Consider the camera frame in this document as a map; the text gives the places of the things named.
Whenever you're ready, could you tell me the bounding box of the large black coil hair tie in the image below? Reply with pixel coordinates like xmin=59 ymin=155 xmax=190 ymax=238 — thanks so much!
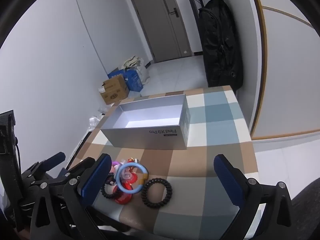
xmin=141 ymin=177 xmax=173 ymax=208

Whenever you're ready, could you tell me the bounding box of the white bag with cloth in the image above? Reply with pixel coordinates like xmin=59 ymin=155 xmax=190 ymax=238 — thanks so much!
xmin=121 ymin=56 xmax=150 ymax=85

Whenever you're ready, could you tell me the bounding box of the red gear ring clear gem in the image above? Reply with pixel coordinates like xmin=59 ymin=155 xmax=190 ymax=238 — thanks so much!
xmin=113 ymin=172 xmax=138 ymax=204

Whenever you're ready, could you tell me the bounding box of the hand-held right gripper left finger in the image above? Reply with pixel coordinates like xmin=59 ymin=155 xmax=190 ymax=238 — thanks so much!
xmin=30 ymin=153 xmax=112 ymax=240

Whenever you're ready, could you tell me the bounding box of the grey door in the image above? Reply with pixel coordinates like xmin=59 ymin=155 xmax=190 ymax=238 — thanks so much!
xmin=126 ymin=0 xmax=193 ymax=64

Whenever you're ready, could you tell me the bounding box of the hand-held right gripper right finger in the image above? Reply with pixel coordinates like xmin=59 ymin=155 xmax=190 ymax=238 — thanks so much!
xmin=214 ymin=154 xmax=293 ymax=240

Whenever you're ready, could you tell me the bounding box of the purple plastic ring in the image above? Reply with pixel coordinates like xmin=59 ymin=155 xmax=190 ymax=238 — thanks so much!
xmin=111 ymin=161 xmax=123 ymax=174

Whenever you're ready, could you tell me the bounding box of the grey cardboard box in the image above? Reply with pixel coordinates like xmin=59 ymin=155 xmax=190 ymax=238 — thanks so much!
xmin=100 ymin=94 xmax=192 ymax=150

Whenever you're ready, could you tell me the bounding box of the brown cardboard box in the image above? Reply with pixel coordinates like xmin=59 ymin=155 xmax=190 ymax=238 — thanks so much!
xmin=98 ymin=74 xmax=130 ymax=105

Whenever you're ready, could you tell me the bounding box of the white panel wooden frame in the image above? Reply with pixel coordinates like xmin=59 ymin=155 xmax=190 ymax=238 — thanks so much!
xmin=246 ymin=0 xmax=320 ymax=140

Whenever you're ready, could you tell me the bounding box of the black hanging bag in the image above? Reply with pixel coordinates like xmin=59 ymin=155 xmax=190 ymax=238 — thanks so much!
xmin=198 ymin=0 xmax=244 ymax=92

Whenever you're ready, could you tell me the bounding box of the clear plastic wrap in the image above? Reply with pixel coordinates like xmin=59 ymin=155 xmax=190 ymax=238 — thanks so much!
xmin=87 ymin=105 xmax=112 ymax=132

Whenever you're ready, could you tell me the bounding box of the checkered tablecloth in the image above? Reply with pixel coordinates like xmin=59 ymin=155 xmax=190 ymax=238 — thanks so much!
xmin=67 ymin=85 xmax=259 ymax=240

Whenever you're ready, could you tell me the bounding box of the black cable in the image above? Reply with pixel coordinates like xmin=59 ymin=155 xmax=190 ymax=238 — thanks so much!
xmin=14 ymin=137 xmax=21 ymax=162

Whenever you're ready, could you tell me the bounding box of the small black coil hair tie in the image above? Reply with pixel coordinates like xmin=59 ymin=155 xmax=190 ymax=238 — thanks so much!
xmin=101 ymin=172 xmax=120 ymax=200

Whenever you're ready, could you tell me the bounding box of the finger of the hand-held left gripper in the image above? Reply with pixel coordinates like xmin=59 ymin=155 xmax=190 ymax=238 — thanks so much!
xmin=60 ymin=157 xmax=97 ymax=180
xmin=21 ymin=152 xmax=67 ymax=180

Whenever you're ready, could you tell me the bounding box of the colourful ring toy bundle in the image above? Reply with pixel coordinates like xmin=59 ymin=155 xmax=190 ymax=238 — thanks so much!
xmin=115 ymin=162 xmax=148 ymax=195

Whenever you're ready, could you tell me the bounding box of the blue cardboard box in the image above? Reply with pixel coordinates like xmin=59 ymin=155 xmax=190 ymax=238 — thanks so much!
xmin=107 ymin=67 xmax=144 ymax=92

